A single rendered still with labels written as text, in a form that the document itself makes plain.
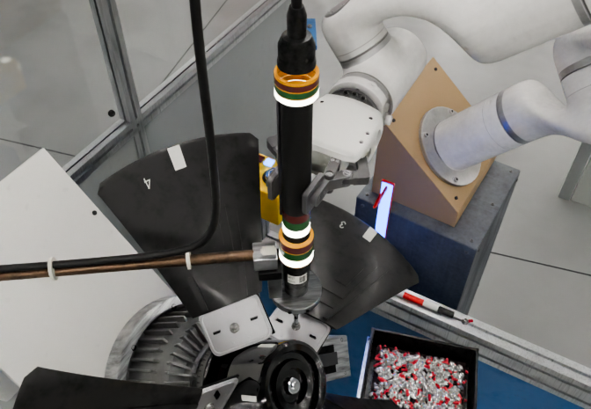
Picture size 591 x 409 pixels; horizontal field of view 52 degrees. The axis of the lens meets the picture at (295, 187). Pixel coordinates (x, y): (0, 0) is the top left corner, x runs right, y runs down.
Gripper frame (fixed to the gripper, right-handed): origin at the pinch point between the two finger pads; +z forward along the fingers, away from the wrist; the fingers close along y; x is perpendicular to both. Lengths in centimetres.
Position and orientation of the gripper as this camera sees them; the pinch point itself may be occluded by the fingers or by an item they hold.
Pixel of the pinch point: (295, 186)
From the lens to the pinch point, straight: 69.7
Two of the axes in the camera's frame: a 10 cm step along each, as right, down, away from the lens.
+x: 0.0, -7.0, -7.1
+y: -8.7, -3.5, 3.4
